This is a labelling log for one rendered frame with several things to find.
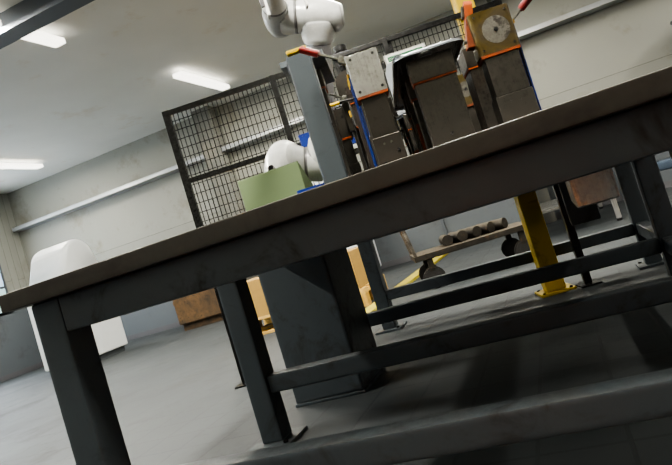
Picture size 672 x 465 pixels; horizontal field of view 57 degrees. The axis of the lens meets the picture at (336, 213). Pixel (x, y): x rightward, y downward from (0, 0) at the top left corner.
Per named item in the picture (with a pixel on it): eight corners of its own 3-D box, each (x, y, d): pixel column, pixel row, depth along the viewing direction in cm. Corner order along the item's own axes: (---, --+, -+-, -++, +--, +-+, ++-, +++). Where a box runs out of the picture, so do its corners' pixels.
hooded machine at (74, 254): (90, 359, 883) (58, 248, 890) (130, 348, 860) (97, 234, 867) (44, 378, 801) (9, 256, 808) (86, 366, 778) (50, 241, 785)
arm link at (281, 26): (259, -8, 245) (294, -10, 245) (265, 19, 262) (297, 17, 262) (260, 20, 241) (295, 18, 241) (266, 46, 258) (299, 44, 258)
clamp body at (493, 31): (562, 130, 160) (518, -3, 161) (509, 147, 161) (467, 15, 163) (553, 135, 169) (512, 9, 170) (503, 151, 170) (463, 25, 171)
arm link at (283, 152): (266, 195, 273) (267, 161, 288) (307, 192, 273) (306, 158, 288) (261, 169, 261) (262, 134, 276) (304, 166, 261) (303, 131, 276)
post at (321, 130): (354, 196, 175) (309, 49, 177) (329, 204, 176) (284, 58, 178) (356, 197, 183) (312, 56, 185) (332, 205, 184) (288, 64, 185)
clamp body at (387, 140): (416, 176, 164) (375, 46, 166) (373, 190, 165) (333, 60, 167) (415, 178, 171) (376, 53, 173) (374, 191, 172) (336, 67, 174)
